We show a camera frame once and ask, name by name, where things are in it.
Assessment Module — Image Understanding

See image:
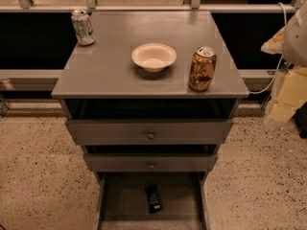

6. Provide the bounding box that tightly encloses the white cable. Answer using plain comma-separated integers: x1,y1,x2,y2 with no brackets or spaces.
248,1,289,96

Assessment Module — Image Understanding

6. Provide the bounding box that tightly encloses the round middle drawer knob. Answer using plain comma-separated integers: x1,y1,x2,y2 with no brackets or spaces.
148,162,155,170

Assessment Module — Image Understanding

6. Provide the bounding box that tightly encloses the grey bottom drawer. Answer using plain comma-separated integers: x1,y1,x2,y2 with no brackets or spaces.
93,172,211,230

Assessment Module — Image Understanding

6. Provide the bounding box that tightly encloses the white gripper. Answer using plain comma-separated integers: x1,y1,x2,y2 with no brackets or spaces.
261,28,307,128

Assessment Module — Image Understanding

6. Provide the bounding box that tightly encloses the white paper bowl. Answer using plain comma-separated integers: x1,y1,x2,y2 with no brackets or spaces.
131,43,177,73

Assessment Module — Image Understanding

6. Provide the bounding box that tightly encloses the round drawer knob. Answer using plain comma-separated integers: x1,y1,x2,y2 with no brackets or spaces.
147,131,155,140
148,162,155,170

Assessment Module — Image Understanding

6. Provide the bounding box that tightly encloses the grey drawer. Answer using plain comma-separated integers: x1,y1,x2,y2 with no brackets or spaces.
84,153,218,173
66,119,233,146
93,172,211,230

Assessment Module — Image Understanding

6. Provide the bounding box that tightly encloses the orange soda can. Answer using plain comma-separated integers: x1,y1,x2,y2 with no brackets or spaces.
188,46,217,91

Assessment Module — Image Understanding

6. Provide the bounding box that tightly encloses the grey top drawer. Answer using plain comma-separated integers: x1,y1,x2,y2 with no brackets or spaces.
66,119,233,146

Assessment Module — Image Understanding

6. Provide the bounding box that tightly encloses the grey drawer cabinet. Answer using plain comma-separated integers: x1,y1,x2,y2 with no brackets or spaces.
51,10,250,230

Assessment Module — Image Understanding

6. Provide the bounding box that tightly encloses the round top drawer knob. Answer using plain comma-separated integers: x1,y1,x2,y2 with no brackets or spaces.
147,131,155,140

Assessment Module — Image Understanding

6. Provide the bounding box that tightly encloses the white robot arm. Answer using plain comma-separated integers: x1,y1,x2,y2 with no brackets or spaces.
261,1,307,128

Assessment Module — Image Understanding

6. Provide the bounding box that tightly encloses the white green soda can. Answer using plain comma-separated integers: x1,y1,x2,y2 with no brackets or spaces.
71,10,95,46

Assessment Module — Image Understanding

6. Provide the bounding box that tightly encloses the black rxbar chocolate bar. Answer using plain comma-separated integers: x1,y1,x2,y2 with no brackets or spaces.
146,185,162,214

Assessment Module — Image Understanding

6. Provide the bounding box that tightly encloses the grey middle drawer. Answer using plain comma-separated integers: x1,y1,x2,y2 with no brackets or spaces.
84,153,218,173

